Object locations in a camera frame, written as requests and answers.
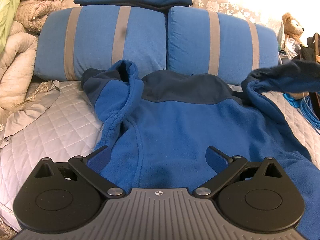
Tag blue fleece jacket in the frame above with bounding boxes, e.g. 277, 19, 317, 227
81, 60, 319, 239

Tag grey quilted bedspread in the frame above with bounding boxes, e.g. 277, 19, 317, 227
1, 81, 319, 239

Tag beige quilted comforter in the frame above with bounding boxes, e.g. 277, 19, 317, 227
1, 0, 67, 111

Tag right blue striped pillow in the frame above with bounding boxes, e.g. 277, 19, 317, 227
167, 7, 278, 85

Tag blue striped pillow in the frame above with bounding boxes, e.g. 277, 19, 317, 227
167, 7, 278, 85
34, 5, 167, 81

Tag left blue striped pillow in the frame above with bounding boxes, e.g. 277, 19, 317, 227
34, 5, 167, 81

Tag brown teddy bear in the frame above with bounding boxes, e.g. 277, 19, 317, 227
282, 12, 304, 44

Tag floral beige cover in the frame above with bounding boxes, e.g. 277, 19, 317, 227
192, 0, 285, 46

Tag blue cable bundle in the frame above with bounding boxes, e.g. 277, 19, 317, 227
283, 92, 320, 134

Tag black bag with straps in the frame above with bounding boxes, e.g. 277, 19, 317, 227
299, 33, 320, 119

